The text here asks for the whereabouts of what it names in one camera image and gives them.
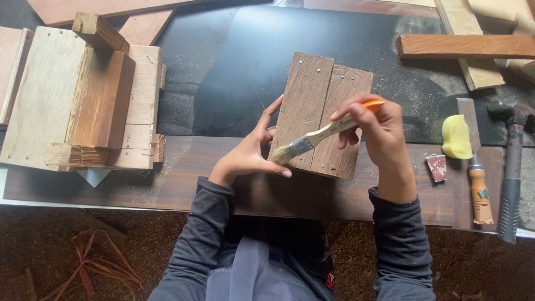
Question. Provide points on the pale wooden board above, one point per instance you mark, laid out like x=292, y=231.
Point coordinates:
x=501, y=10

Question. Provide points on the red sandpaper piece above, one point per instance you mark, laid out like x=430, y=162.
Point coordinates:
x=437, y=167

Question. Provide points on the brown wooden board piece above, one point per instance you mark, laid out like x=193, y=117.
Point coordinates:
x=102, y=100

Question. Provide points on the dark brown wooden board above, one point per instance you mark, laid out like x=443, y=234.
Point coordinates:
x=200, y=175

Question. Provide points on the white paper piece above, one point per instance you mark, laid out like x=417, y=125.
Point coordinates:
x=94, y=175

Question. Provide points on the person's gray hoodie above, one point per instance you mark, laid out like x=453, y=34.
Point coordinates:
x=267, y=267

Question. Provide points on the short square wooden block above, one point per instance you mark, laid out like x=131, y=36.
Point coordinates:
x=98, y=31

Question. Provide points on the short reddish wooden plank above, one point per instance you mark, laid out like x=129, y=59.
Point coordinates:
x=144, y=28

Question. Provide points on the small brown wooden box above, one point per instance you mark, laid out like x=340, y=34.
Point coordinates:
x=311, y=104

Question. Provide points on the reddish brown wooden batten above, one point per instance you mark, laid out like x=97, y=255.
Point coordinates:
x=464, y=46

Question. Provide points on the thin reddish wooden board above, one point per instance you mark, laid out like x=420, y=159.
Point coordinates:
x=368, y=7

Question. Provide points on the yellow sponge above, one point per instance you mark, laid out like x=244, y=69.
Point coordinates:
x=456, y=138

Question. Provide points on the orange plastic strips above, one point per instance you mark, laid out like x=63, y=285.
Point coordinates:
x=94, y=263

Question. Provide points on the hammer with gray grip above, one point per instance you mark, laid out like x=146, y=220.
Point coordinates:
x=510, y=184

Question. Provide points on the pale plywood strip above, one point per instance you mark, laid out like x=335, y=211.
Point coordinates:
x=480, y=71

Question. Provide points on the long reddish wooden plank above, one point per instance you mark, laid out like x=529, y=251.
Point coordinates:
x=92, y=10

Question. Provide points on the reddish plywood panel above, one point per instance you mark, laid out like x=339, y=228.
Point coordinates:
x=9, y=71

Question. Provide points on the person's left hand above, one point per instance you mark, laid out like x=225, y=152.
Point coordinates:
x=246, y=156

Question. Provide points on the large pale wooden box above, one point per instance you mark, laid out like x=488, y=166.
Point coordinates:
x=37, y=96

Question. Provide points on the person's right hand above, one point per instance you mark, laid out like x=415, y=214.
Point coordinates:
x=382, y=133

